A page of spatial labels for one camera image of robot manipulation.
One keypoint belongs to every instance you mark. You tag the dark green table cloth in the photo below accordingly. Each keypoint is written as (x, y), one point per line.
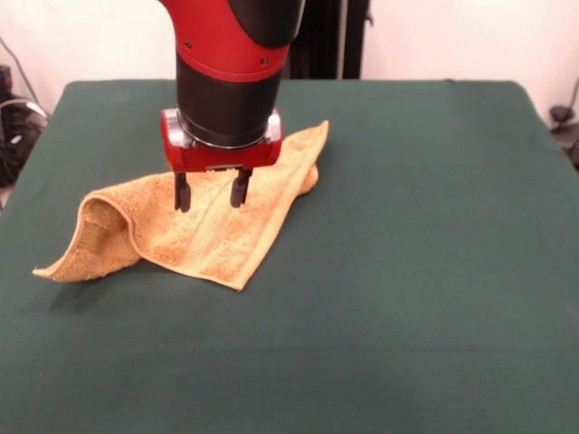
(362, 316)

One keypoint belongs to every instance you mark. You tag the tan terry towel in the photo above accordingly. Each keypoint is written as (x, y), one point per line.
(217, 235)

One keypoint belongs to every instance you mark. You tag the black stand base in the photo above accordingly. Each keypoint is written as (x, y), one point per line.
(565, 126)

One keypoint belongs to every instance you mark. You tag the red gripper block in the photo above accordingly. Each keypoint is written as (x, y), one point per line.
(217, 158)

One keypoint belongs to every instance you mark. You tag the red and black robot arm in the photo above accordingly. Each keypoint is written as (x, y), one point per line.
(226, 68)

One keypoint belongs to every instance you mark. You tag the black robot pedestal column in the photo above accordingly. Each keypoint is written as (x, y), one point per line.
(330, 40)

